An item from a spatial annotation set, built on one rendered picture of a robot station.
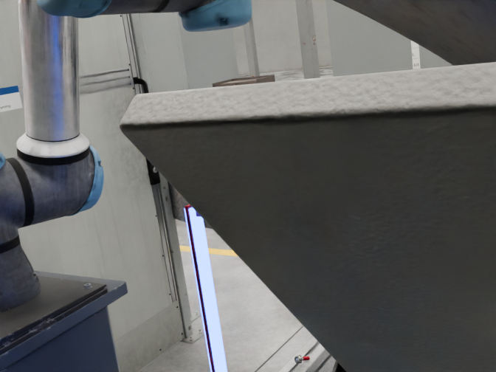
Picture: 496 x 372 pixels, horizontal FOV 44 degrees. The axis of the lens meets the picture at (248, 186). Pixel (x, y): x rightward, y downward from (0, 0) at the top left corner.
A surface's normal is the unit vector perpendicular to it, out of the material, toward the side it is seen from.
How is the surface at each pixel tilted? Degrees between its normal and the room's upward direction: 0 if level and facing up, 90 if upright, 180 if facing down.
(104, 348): 90
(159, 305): 90
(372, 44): 90
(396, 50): 90
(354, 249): 130
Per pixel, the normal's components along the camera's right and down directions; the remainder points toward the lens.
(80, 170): 0.90, 0.26
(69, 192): 0.65, 0.38
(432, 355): -0.33, 0.82
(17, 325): -0.11, -0.97
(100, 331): 0.85, 0.00
